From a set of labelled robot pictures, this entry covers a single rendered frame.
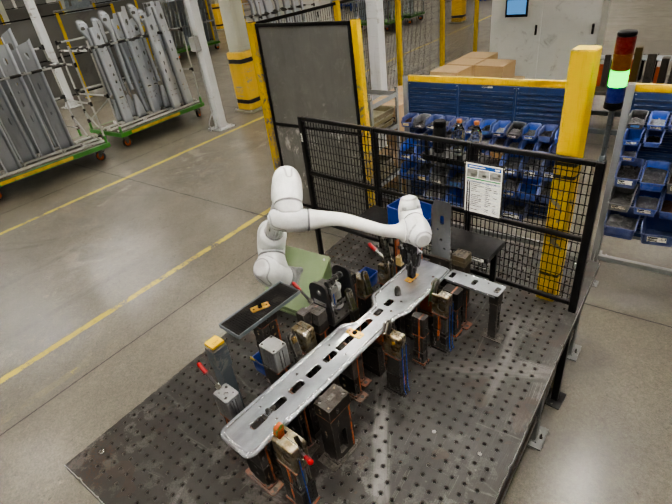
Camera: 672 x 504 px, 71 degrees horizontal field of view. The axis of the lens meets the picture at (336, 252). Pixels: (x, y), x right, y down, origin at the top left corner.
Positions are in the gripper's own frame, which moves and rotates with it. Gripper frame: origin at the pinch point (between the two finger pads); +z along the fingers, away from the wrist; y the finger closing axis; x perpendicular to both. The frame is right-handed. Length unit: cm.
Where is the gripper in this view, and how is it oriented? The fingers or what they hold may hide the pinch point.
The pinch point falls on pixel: (411, 271)
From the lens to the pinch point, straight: 239.7
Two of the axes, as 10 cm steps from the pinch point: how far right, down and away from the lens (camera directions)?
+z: 1.1, 8.4, 5.4
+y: 7.5, 2.8, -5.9
